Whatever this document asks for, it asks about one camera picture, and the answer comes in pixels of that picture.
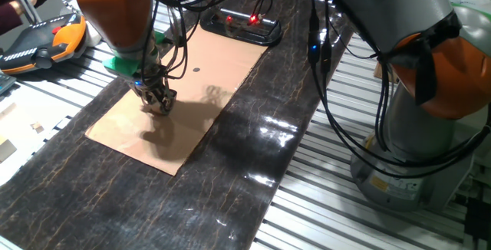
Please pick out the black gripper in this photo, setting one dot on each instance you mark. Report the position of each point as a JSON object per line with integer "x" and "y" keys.
{"x": 152, "y": 84}

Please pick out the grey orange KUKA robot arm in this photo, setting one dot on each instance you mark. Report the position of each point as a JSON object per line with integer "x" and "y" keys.
{"x": 115, "y": 8}

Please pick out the forearm in dark red sleeve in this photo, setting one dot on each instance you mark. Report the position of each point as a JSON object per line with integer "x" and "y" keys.
{"x": 7, "y": 16}

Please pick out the large wooden block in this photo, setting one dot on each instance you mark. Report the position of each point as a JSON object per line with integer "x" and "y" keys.
{"x": 7, "y": 150}

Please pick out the brown cardboard sheet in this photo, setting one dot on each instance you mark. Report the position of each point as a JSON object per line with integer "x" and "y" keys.
{"x": 215, "y": 73}

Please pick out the white ball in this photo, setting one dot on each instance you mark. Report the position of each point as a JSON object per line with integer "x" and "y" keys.
{"x": 93, "y": 37}

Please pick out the tiny wooden cube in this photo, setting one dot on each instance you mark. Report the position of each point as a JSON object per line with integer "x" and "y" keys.
{"x": 37, "y": 128}

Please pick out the black plastic tray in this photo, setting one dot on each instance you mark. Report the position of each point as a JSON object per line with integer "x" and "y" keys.
{"x": 268, "y": 35}

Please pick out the orange black teach pendant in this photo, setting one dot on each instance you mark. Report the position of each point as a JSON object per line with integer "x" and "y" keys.
{"x": 42, "y": 43}

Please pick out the white paper sheet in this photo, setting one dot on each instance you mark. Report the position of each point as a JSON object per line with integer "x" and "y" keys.
{"x": 38, "y": 154}

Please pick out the dark marble pattern mat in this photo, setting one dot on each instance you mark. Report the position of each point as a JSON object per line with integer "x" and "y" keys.
{"x": 230, "y": 211}

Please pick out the thin wooden plank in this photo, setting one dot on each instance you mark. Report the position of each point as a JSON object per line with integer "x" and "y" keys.
{"x": 7, "y": 111}

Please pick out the black keyboard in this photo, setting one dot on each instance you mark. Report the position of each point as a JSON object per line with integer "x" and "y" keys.
{"x": 5, "y": 83}

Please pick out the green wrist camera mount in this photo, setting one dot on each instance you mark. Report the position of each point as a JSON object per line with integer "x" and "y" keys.
{"x": 120, "y": 66}

